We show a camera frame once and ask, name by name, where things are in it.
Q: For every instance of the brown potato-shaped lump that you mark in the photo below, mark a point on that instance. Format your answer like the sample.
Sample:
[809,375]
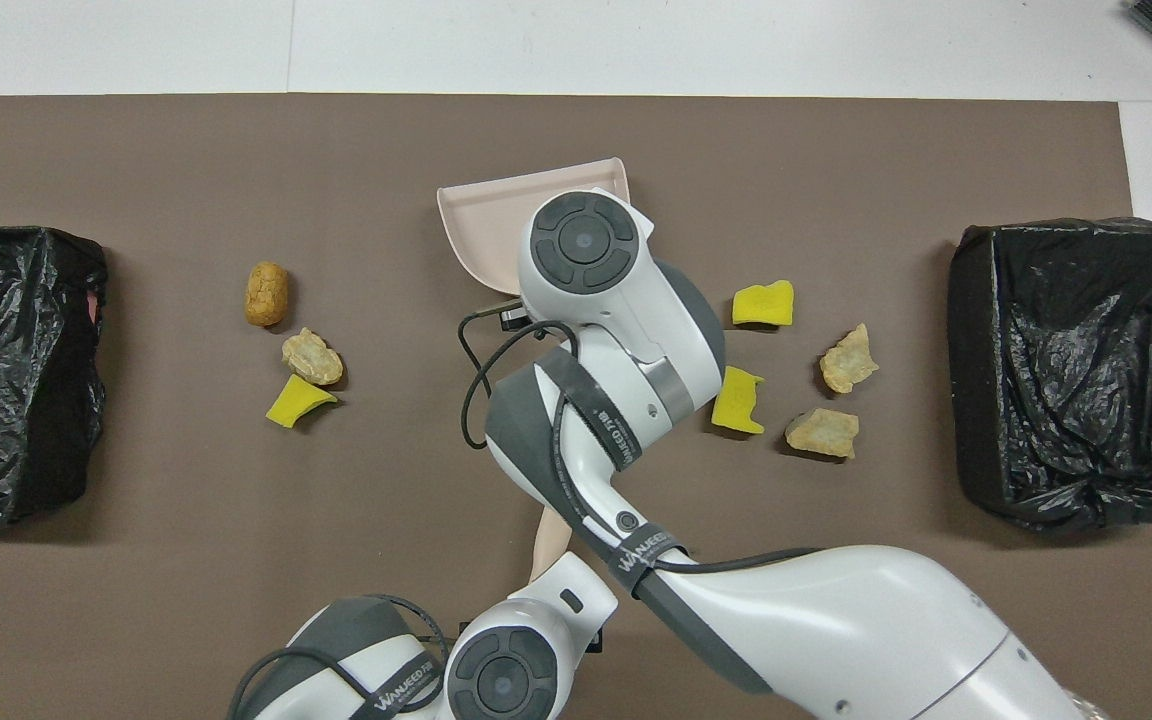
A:
[266,293]

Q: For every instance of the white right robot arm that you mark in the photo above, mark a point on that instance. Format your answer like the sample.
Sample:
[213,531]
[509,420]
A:
[836,620]

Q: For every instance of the beige brush black bristles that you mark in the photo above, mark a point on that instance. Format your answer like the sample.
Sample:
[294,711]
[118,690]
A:
[548,545]

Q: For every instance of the beige plastic dustpan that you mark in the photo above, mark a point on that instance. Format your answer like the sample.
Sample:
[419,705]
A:
[481,225]

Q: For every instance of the yellow sponge piece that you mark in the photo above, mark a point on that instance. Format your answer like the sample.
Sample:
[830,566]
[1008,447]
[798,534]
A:
[294,403]
[742,400]
[762,304]

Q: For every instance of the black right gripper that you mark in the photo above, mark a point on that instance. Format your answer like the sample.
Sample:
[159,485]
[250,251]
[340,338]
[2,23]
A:
[513,319]

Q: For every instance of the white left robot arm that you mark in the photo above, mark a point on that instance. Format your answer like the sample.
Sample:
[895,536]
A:
[506,680]

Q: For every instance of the beige foam chunk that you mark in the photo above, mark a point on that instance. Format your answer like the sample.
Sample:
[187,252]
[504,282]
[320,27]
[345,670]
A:
[846,360]
[822,432]
[312,357]

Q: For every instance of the brown table mat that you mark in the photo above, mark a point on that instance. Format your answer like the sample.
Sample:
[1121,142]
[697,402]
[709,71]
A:
[236,560]

